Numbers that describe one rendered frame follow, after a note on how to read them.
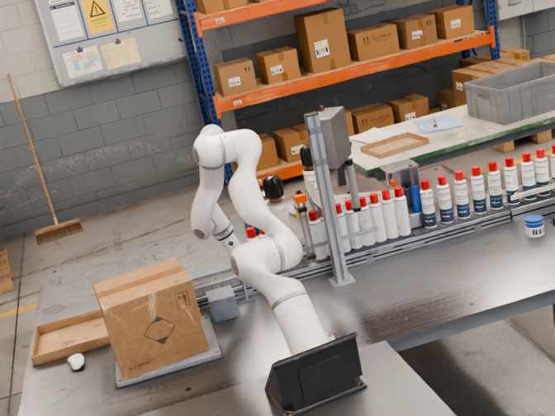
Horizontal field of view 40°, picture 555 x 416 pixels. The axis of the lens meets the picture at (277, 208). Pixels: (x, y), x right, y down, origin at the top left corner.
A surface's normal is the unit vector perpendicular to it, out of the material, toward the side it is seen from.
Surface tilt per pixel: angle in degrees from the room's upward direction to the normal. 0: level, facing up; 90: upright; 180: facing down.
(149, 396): 0
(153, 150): 90
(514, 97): 90
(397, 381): 0
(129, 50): 90
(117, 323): 90
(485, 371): 1
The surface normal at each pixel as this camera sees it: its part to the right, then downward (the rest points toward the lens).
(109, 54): 0.29, 0.26
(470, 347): -0.21, -0.92
